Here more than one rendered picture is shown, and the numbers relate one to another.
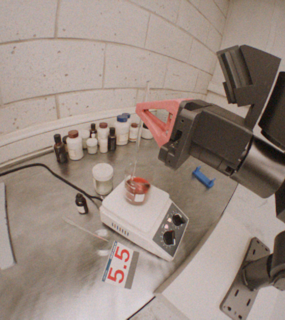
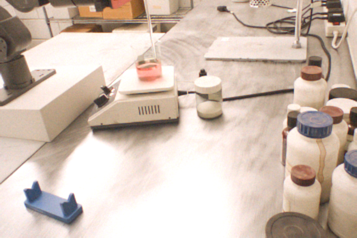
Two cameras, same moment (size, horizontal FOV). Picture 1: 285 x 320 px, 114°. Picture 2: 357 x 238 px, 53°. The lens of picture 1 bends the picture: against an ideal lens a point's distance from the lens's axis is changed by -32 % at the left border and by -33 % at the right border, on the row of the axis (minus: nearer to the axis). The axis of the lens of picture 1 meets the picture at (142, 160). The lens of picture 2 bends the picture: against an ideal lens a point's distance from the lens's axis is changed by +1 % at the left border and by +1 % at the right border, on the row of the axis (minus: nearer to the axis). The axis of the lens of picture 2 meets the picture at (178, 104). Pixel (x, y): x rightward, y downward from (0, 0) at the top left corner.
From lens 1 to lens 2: 92 cm
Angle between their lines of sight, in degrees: 112
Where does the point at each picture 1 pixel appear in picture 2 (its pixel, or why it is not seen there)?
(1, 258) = (212, 53)
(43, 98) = not seen: outside the picture
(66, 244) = (187, 78)
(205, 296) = (69, 72)
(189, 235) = (82, 124)
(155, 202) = (129, 81)
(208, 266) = (68, 79)
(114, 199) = (165, 70)
